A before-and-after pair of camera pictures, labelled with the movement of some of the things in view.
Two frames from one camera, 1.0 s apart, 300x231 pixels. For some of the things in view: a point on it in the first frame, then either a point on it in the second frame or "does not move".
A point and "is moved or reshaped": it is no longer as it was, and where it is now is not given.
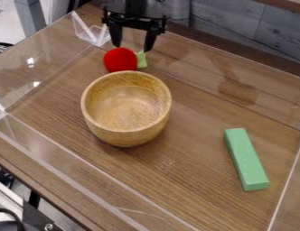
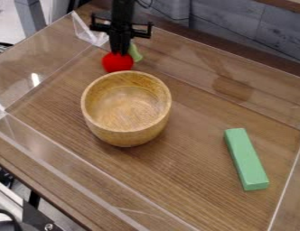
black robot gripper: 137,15 -> 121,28
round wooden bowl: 126,106 does not move
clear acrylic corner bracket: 94,34 does not move
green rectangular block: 250,170 does not move
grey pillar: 31,15 does not move
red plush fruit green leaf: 121,60 is moved or reshaped
